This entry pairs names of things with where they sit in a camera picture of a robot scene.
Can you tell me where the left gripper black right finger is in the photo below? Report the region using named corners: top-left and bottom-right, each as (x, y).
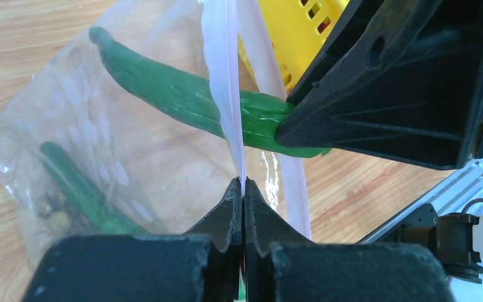
top-left (245, 179), bottom-right (454, 301)

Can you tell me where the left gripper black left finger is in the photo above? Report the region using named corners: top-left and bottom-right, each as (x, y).
top-left (23, 179), bottom-right (242, 301)

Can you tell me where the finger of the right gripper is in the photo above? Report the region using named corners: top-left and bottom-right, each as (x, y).
top-left (276, 0), bottom-right (483, 170)

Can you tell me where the long green cucumber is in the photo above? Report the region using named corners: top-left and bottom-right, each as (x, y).
top-left (40, 141), bottom-right (148, 235)

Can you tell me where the brown twig peanut bunch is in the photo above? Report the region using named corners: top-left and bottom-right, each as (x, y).
top-left (35, 193), bottom-right (94, 235)

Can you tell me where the clear zip top bag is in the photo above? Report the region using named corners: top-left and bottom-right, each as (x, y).
top-left (0, 1), bottom-right (311, 267)

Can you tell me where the yellow plastic basket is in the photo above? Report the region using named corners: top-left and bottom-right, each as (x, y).
top-left (236, 0), bottom-right (348, 99)

